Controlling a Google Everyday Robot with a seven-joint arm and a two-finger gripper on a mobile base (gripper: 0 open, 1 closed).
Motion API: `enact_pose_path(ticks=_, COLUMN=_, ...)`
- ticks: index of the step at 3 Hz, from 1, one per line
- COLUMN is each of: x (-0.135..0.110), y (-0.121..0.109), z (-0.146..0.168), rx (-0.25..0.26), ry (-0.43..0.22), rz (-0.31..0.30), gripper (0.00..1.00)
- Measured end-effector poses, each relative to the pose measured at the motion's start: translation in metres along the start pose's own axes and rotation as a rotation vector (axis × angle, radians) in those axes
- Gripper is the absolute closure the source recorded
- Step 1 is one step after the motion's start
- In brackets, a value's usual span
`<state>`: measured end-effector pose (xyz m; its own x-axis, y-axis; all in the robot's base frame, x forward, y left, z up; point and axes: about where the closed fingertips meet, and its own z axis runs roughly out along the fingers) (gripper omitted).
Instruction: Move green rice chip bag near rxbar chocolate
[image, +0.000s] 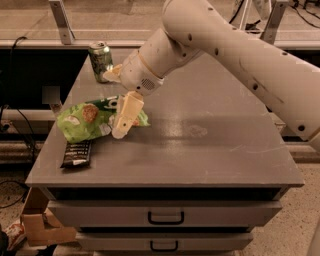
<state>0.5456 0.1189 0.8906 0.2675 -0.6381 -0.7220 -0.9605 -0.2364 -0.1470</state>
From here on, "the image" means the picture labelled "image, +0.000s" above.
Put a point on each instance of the white rounded gripper body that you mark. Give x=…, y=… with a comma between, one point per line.
x=135, y=76

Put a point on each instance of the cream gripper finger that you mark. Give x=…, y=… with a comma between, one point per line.
x=113, y=75
x=128, y=108

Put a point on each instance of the green rice chip bag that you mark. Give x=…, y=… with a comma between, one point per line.
x=95, y=119

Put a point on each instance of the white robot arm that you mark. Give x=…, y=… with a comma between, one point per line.
x=287, y=85

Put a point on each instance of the dark chocolate rxbar wrapper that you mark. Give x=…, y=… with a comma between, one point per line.
x=77, y=154

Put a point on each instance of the green soda can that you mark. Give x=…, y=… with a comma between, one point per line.
x=101, y=59

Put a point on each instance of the grey drawer cabinet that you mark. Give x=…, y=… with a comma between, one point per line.
x=208, y=139

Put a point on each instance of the upper grey drawer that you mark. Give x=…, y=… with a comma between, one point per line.
x=96, y=214

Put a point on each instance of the grey drawer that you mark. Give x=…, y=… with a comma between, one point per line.
x=96, y=214
x=140, y=241

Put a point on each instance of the lower grey drawer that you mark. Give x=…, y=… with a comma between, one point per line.
x=140, y=241

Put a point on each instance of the brown cardboard box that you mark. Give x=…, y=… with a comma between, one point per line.
x=41, y=226

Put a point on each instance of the left metal railing bracket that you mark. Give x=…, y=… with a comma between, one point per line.
x=60, y=16

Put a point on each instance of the metal railing bracket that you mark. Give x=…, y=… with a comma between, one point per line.
x=278, y=8
x=60, y=16

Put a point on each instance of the black upper drawer handle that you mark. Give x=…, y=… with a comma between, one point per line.
x=162, y=219

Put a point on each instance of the black drawer handle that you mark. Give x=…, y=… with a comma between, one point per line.
x=164, y=246
x=162, y=219

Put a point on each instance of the white wire frame stand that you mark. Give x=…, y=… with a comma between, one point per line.
x=253, y=10

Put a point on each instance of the black lower drawer handle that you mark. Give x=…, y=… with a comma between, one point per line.
x=164, y=246

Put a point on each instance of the right metal railing bracket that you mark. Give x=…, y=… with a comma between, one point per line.
x=278, y=8

